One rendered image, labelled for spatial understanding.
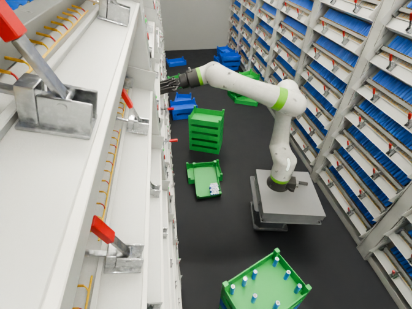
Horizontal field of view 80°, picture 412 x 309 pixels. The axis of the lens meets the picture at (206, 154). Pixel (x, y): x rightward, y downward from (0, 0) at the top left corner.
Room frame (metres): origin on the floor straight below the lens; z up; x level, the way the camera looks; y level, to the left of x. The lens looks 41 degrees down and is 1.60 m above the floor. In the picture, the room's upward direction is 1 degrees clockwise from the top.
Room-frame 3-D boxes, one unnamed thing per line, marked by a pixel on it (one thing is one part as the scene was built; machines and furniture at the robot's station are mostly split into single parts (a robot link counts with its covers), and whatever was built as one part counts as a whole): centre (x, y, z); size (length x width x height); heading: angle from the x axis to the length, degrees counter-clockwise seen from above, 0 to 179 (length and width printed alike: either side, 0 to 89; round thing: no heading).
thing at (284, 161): (1.12, -0.49, 0.53); 0.16 x 0.13 x 0.19; 179
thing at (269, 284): (0.39, -0.25, 0.52); 0.30 x 0.20 x 0.08; 121
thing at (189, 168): (1.55, 0.02, 0.04); 0.30 x 0.20 x 0.08; 99
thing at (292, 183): (1.10, -0.54, 0.40); 0.26 x 0.15 x 0.06; 79
